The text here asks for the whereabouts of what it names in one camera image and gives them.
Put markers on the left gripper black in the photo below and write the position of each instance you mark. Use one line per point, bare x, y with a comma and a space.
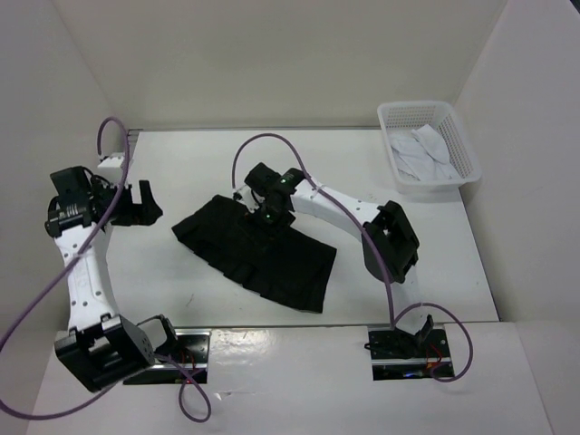
141, 214

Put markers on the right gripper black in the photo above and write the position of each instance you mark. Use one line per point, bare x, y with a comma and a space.
288, 219

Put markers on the black skirt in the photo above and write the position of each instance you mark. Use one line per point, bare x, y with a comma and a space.
292, 269

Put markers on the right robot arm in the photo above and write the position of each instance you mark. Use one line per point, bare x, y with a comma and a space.
389, 243

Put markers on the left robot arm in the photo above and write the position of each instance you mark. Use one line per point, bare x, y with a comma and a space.
102, 347

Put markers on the white cloth in basket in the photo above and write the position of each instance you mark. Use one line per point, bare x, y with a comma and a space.
422, 154

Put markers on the white plastic basket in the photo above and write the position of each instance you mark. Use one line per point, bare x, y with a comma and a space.
411, 115

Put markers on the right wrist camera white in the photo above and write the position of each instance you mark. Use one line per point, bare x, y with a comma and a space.
245, 195

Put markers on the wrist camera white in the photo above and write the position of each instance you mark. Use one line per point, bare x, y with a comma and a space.
245, 195
112, 161

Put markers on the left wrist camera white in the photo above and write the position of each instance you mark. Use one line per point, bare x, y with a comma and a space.
112, 161

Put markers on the aluminium table edge rail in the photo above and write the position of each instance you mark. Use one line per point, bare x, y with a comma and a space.
106, 254

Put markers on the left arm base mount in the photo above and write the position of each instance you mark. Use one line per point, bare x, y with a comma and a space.
192, 353

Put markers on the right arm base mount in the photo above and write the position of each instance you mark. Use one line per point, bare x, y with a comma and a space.
393, 360

